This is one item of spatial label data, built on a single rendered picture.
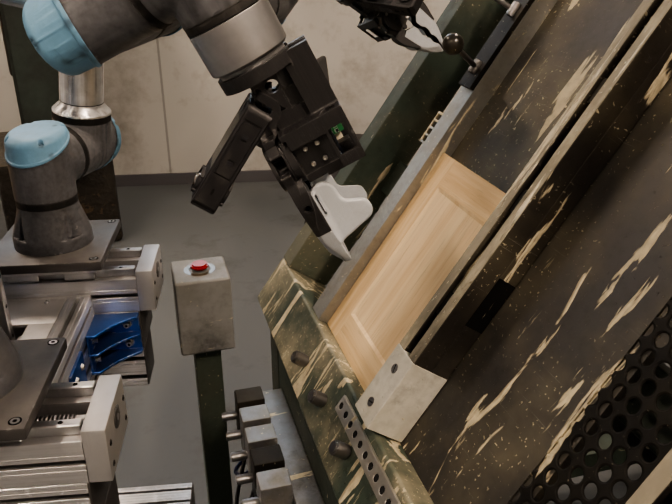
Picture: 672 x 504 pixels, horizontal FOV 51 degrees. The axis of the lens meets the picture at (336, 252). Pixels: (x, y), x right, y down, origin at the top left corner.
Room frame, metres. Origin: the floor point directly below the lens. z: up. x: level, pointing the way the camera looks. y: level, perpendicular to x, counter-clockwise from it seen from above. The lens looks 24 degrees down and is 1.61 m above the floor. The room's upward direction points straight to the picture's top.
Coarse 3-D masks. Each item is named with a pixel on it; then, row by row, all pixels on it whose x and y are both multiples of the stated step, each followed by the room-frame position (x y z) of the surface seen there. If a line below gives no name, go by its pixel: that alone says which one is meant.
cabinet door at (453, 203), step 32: (448, 160) 1.26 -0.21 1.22; (448, 192) 1.19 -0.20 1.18; (480, 192) 1.12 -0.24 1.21; (416, 224) 1.21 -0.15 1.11; (448, 224) 1.13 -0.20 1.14; (480, 224) 1.06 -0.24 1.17; (384, 256) 1.22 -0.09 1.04; (416, 256) 1.14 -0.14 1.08; (448, 256) 1.07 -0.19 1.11; (352, 288) 1.24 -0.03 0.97; (384, 288) 1.16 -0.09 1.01; (416, 288) 1.08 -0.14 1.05; (352, 320) 1.16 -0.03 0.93; (384, 320) 1.09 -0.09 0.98; (352, 352) 1.10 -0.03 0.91; (384, 352) 1.03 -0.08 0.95
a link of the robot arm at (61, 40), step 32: (32, 0) 0.63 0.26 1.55; (64, 0) 0.61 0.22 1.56; (96, 0) 0.60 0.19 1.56; (128, 0) 0.60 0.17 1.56; (32, 32) 0.61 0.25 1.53; (64, 32) 0.60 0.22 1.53; (96, 32) 0.60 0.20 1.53; (128, 32) 0.61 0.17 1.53; (160, 32) 0.71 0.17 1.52; (64, 64) 0.62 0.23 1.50; (96, 64) 0.63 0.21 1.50
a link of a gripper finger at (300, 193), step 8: (280, 168) 0.61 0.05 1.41; (280, 176) 0.60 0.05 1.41; (288, 176) 0.59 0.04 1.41; (288, 184) 0.59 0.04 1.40; (296, 184) 0.60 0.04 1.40; (304, 184) 0.60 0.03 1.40; (288, 192) 0.59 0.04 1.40; (296, 192) 0.59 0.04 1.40; (304, 192) 0.59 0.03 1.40; (296, 200) 0.59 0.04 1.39; (304, 200) 0.59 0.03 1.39; (312, 200) 0.60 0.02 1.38; (304, 208) 0.60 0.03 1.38; (312, 208) 0.60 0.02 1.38; (304, 216) 0.59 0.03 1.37; (312, 216) 0.60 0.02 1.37; (320, 216) 0.61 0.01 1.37; (312, 224) 0.60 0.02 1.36; (320, 224) 0.61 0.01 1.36; (328, 224) 0.61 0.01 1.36; (320, 232) 0.61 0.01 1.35
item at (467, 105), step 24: (552, 0) 1.35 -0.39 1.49; (528, 24) 1.33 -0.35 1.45; (504, 48) 1.32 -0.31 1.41; (504, 72) 1.32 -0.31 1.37; (456, 96) 1.34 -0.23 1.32; (480, 96) 1.31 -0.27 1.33; (456, 120) 1.30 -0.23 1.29; (432, 144) 1.30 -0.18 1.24; (456, 144) 1.30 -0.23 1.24; (408, 168) 1.32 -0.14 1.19; (432, 168) 1.29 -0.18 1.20; (408, 192) 1.27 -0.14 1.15; (384, 216) 1.27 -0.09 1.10; (360, 240) 1.29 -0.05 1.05; (360, 264) 1.25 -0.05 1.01; (336, 288) 1.24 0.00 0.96
